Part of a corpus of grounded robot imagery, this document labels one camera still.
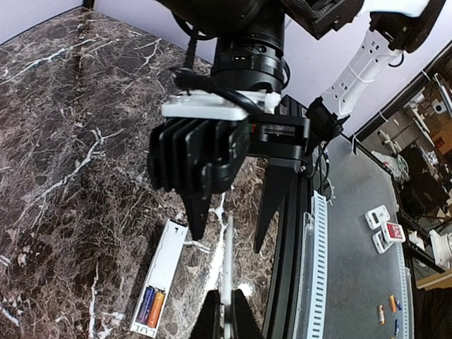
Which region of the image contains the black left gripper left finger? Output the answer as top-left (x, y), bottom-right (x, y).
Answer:
top-left (189, 290), bottom-right (223, 339)

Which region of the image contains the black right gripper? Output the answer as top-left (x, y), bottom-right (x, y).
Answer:
top-left (247, 114), bottom-right (311, 253)

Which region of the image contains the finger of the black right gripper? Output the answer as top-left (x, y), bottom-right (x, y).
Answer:
top-left (180, 191), bottom-right (212, 241)

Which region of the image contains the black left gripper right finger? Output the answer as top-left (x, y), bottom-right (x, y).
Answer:
top-left (231, 289), bottom-right (263, 339)

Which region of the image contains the white remote battery cover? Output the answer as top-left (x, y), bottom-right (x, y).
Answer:
top-left (219, 211), bottom-right (236, 339)

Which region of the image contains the orange AAA battery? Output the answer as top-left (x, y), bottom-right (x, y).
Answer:
top-left (146, 290), bottom-right (165, 328)

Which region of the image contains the blue AAA battery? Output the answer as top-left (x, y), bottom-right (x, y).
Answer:
top-left (136, 286), bottom-right (156, 324)

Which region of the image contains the white small timer device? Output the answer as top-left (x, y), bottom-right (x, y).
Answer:
top-left (364, 205), bottom-right (391, 230)

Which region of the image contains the white small device lower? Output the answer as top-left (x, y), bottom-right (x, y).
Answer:
top-left (372, 230), bottom-right (393, 254)

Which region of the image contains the red white small device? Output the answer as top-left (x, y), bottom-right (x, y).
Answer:
top-left (382, 222), bottom-right (406, 243)

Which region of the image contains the loose yellow battery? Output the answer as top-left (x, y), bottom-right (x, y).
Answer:
top-left (378, 305), bottom-right (385, 325)

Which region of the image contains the loose orange battery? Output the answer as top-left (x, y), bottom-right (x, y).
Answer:
top-left (389, 295), bottom-right (398, 313)

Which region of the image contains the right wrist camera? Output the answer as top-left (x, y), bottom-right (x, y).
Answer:
top-left (147, 90), bottom-right (283, 201)

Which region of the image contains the grey slotted cable duct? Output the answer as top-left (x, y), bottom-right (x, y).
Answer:
top-left (300, 193), bottom-right (414, 338)

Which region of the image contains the black front table rail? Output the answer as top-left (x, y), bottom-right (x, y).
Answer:
top-left (263, 95), bottom-right (319, 339)

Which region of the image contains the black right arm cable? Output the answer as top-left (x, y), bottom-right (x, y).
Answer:
top-left (169, 13), bottom-right (269, 121)

